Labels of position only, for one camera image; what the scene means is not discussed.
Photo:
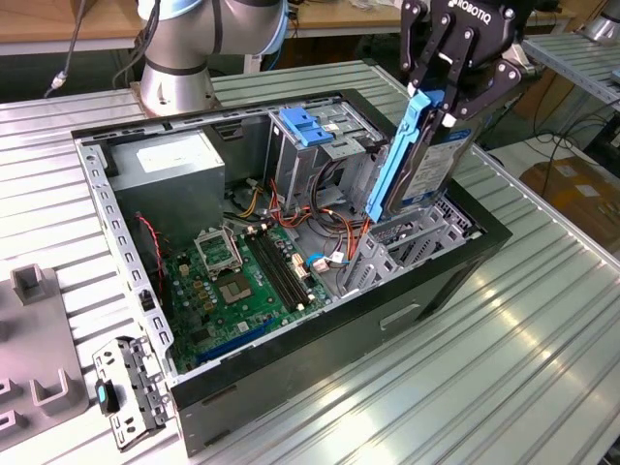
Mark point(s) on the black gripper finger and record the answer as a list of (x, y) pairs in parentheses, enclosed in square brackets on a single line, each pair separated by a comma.
[(411, 43), (489, 89)]

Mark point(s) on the slatted metal side table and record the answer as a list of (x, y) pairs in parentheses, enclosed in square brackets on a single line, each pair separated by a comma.
[(571, 58)]

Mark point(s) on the silver disk bay cage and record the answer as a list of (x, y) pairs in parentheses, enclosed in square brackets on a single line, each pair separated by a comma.
[(455, 235)]

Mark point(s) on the black intrusion switch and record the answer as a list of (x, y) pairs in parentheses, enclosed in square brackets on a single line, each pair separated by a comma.
[(146, 299)]

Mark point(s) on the brown cardboard box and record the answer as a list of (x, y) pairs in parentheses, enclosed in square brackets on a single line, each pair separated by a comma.
[(571, 194)]

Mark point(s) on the silver hinged card bracket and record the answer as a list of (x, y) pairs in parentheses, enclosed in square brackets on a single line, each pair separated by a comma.
[(138, 368)]

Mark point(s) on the black case fan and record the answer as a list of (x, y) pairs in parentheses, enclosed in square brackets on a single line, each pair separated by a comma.
[(157, 276)]

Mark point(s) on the wooden desk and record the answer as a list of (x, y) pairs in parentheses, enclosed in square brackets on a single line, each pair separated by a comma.
[(48, 19)]

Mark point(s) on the black RAM slot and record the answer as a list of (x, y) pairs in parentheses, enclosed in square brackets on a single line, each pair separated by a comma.
[(289, 267), (275, 271), (282, 269), (269, 273)]

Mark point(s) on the green motherboard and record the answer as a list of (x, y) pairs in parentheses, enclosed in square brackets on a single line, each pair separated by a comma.
[(271, 317)]

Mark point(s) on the grey parts rack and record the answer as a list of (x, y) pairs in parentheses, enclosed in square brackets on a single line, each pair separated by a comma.
[(29, 339)]

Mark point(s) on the silver optical drive cage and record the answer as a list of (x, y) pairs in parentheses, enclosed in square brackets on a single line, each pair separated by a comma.
[(295, 164)]

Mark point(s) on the blue black bracket latch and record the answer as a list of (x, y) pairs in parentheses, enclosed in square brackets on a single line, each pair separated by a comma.
[(102, 394)]

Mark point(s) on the black open PC case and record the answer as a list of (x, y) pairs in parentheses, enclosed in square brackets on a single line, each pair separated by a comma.
[(315, 358)]

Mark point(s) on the silver power supply unit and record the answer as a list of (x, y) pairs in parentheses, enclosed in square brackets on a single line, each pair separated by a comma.
[(169, 194)]

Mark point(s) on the CPU socket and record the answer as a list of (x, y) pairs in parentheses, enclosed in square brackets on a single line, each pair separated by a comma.
[(235, 289)]

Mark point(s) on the hard disk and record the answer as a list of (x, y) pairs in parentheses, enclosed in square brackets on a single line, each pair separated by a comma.
[(438, 164)]

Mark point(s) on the blue plastic drive latch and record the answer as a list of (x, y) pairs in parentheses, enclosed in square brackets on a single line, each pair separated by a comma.
[(294, 117), (317, 135)]

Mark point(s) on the blue expansion slot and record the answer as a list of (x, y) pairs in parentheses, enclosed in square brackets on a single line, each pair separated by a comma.
[(232, 341)]

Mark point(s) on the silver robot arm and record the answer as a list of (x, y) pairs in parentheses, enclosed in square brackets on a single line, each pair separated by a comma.
[(179, 43)]

